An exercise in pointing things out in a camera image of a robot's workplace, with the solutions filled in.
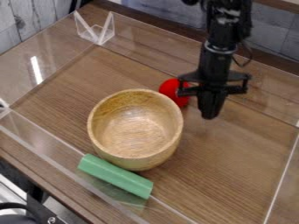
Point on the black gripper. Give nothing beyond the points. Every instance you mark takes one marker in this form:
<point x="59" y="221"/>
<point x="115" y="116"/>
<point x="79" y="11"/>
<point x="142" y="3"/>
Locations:
<point x="212" y="78"/>

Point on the red plush fruit green leaf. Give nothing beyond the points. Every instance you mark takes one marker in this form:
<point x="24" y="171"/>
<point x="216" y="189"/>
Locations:
<point x="168" y="88"/>

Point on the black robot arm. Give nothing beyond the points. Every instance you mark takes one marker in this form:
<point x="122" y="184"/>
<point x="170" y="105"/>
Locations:
<point x="228" y="24"/>

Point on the wooden bowl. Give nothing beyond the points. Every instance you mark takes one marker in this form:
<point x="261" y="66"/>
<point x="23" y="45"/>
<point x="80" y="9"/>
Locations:
<point x="135" y="128"/>

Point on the green rectangular block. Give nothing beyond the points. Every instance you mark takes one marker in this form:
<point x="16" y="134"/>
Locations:
<point x="119" y="177"/>

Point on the black metal mount bracket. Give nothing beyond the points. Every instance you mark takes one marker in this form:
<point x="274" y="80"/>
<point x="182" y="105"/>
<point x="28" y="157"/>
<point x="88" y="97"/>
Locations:
<point x="43" y="214"/>

